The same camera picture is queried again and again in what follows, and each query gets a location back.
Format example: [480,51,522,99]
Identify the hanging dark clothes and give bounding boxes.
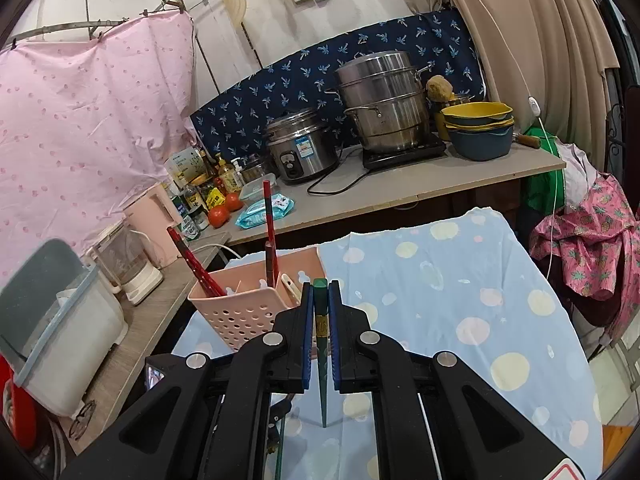
[600,0,640,176]

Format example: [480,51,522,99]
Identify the small steel pot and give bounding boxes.
[242,155,271,183]

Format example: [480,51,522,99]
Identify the steel steamer pot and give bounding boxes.
[325,50,435,155]

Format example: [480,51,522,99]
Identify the steel rice cooker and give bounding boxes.
[264,110,341,186]

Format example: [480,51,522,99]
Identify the navy floral cloth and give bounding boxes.
[190,7,486,166]

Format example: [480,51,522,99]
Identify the green chopstick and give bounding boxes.
[314,280,329,428]

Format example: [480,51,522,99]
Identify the curved metal curtain rail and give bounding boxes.
[0,0,226,51]

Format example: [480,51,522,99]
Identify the black power cable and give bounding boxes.
[306,145,373,196]

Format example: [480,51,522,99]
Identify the pink pineapple print cloth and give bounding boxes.
[530,175,640,311]

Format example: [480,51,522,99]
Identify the beige curtain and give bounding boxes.
[387,0,621,141]

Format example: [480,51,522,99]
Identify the white cord with switch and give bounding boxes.
[440,0,557,281]

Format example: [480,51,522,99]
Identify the wet wipes pack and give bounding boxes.
[235,196,296,231]

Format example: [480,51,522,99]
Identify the brown loofah sponge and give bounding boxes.
[426,75,455,102]

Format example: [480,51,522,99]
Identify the green bag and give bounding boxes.
[520,130,581,211]

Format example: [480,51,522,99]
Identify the clear food container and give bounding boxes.
[239,180,276,206]

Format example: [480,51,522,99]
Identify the red plastic object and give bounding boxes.
[0,355,38,451]

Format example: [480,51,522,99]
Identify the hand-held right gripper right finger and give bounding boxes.
[327,280,586,480]

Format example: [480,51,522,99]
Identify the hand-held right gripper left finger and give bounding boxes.
[60,280,315,480]

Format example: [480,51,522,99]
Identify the pink electric kettle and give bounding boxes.
[122,182,183,268]

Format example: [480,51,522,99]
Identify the light blue dotted tablecloth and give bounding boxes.
[172,207,603,480]

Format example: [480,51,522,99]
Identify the white dish box blue lid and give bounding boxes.
[0,238,128,418]

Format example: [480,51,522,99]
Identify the eyeglasses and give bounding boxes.
[67,399,98,443]

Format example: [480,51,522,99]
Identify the white kettle cable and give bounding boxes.
[200,242,246,261]

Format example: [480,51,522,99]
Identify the white blender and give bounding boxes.
[82,220,165,306]

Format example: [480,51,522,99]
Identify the white spoon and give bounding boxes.
[281,272,303,301]

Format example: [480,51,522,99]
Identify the pink utensil holder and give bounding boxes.
[187,246,326,356]

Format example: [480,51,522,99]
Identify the pink dotted curtain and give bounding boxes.
[0,10,201,281]

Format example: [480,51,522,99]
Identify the dark blue bowl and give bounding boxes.
[446,127,516,162]

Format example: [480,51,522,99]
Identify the yellow oil bottle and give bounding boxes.
[215,152,241,196]

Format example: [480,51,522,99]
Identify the black induction cooktop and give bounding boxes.
[361,135,448,171]

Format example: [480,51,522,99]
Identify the yellow bowl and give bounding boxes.
[445,119,515,134]
[441,101,514,123]

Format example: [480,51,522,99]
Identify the dark red chopstick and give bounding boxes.
[262,180,281,288]

